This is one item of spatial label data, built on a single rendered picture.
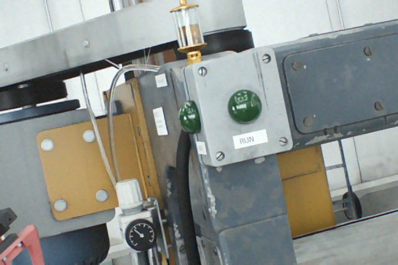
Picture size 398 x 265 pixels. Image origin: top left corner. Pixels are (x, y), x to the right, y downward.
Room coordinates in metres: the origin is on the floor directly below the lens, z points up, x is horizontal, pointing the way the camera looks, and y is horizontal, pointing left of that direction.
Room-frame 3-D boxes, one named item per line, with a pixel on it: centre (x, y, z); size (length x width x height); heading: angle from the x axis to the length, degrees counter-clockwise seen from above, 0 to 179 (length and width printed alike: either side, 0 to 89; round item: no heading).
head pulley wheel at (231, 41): (0.86, -0.04, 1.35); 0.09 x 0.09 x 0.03
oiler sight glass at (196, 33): (0.73, -0.01, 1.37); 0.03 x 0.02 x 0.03; 103
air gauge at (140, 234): (0.87, 0.09, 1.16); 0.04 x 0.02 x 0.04; 103
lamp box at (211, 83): (0.67, -0.04, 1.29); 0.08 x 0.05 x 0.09; 103
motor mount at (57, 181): (1.07, 0.15, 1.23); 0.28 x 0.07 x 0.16; 103
